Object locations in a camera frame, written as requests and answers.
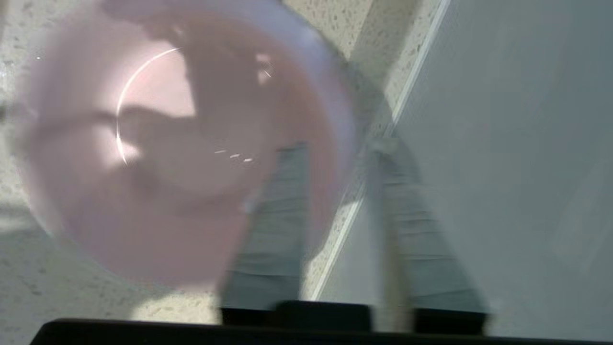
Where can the tissue-wrapped right gripper left finger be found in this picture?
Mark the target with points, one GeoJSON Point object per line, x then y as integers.
{"type": "Point", "coordinates": [273, 249]}

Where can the tissue-wrapped right gripper right finger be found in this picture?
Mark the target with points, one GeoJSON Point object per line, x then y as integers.
{"type": "Point", "coordinates": [416, 249]}

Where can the pink bowl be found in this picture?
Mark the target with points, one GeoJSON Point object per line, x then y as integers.
{"type": "Point", "coordinates": [167, 143]}

